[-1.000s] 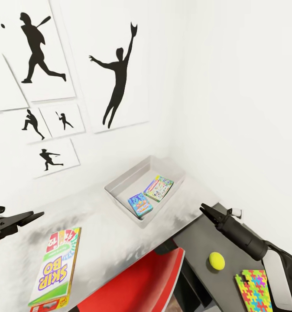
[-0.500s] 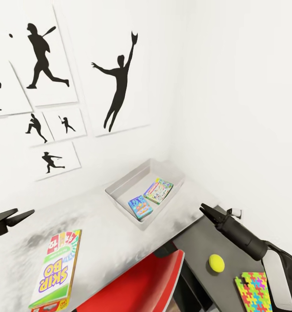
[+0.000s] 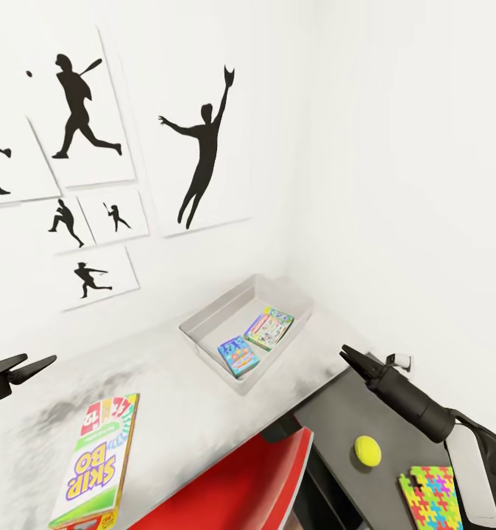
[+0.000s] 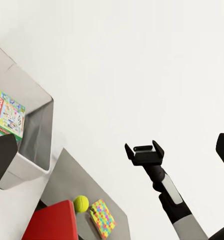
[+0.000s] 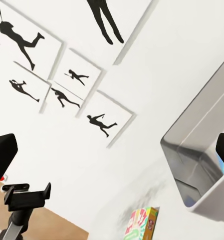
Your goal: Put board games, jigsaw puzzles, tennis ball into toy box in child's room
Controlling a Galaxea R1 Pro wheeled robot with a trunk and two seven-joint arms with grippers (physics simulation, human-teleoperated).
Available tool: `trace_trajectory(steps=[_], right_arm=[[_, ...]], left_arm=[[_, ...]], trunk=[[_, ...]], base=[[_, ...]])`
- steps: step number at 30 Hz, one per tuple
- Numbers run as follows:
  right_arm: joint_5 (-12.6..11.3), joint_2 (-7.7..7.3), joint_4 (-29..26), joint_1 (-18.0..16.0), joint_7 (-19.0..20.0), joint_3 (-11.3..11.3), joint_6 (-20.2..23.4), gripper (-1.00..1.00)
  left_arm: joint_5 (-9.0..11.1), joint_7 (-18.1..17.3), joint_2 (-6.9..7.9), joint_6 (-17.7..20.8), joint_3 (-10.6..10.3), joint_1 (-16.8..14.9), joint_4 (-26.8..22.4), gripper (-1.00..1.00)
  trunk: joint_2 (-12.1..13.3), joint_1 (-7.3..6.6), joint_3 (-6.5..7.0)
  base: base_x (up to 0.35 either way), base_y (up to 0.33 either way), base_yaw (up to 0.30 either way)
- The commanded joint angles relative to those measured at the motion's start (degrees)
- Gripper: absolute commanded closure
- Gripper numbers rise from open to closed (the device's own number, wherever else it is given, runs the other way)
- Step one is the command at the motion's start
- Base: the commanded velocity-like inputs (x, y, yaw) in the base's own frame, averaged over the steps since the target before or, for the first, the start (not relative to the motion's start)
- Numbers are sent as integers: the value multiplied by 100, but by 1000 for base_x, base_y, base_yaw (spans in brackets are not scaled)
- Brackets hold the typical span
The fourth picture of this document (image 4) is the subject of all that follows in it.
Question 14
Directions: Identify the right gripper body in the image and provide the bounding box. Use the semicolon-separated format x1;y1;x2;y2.
133;151;164;177

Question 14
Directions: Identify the tennis ball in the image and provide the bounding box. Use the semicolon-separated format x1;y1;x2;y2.
73;195;89;213

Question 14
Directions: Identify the jigsaw puzzle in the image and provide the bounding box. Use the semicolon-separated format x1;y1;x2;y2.
89;199;116;240

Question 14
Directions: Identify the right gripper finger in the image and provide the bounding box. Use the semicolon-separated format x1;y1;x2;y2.
125;143;137;164
148;140;165;158

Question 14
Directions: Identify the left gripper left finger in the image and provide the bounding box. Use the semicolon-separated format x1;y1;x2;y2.
0;133;18;181

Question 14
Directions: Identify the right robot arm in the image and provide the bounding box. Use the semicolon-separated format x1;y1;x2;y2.
125;140;224;240

